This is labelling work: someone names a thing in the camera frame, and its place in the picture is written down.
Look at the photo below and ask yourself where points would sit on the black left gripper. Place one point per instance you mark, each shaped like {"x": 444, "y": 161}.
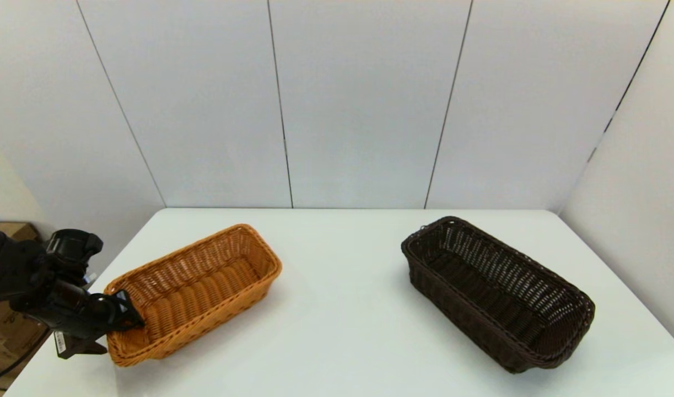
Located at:
{"x": 66, "y": 314}

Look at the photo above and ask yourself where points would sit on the orange wicker basket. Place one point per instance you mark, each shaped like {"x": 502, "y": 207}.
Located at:
{"x": 204, "y": 286}

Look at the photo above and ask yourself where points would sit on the dark brown wicker basket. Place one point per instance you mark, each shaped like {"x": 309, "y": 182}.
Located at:
{"x": 480, "y": 286}

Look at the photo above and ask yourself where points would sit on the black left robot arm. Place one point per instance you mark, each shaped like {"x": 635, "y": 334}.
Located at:
{"x": 6, "y": 270}

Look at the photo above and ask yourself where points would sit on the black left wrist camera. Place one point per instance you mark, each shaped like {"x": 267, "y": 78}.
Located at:
{"x": 72, "y": 248}

